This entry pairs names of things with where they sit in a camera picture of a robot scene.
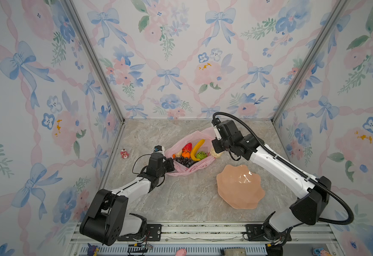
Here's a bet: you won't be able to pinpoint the aluminium corner post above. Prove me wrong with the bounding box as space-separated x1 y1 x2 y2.
271 0 349 124
61 0 125 124

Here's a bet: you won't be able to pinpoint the fake yellow banana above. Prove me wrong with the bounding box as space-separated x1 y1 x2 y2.
190 139 205 162

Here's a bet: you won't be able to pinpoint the pink toy at front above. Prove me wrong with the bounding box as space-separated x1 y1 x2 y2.
175 249 187 256

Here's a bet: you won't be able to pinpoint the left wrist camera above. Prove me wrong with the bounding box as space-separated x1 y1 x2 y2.
154 145 165 155

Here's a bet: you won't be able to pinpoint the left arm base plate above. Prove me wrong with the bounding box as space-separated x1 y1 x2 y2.
117 224 163 242

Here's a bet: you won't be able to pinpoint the black corrugated cable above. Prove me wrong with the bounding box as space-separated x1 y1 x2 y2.
211 111 355 226

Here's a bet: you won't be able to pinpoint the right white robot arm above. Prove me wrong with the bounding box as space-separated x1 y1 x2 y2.
212 118 329 241

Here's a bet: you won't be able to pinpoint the purple toy at front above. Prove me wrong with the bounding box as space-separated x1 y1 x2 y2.
87 243 99 256

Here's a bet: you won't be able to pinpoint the fake dark grapes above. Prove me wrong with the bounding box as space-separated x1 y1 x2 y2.
174 156 198 168

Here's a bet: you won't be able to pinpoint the aluminium rail frame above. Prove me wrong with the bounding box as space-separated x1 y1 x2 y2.
64 221 345 256

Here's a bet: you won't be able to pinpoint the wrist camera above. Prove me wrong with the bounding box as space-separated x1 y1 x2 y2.
212 118 222 140
154 145 165 155

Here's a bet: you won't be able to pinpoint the pink plastic bag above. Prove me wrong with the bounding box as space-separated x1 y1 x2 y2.
165 128 221 176

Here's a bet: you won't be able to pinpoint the fake green round fruit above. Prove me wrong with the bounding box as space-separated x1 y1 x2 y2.
196 151 208 161

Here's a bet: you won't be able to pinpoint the small red white figurine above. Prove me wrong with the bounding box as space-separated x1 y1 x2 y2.
120 149 129 159

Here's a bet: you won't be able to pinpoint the grey box at front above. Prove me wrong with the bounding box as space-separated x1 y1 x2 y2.
221 248 247 256

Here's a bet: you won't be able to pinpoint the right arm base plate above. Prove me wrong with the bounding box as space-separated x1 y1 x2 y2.
243 224 292 243

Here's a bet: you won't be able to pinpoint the right aluminium corner post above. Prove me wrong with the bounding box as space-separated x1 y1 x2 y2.
271 0 349 124

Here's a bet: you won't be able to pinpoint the colourful toy front right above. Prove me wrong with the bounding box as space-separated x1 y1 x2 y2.
313 248 332 256

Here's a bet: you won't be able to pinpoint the fake beige pear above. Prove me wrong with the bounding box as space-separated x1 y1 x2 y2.
175 150 183 157

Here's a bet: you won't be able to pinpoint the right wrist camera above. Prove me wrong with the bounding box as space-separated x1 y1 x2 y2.
212 118 222 140

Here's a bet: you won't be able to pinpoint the fake orange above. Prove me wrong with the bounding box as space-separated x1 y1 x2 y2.
182 151 191 159

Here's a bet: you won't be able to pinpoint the left aluminium corner post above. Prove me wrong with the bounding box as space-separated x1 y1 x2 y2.
61 0 125 124

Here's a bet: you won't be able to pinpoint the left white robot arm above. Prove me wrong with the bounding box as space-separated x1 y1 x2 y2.
79 152 175 246

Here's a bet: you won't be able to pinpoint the peach scalloped plastic bowl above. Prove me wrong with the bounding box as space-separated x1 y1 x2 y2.
216 165 265 210

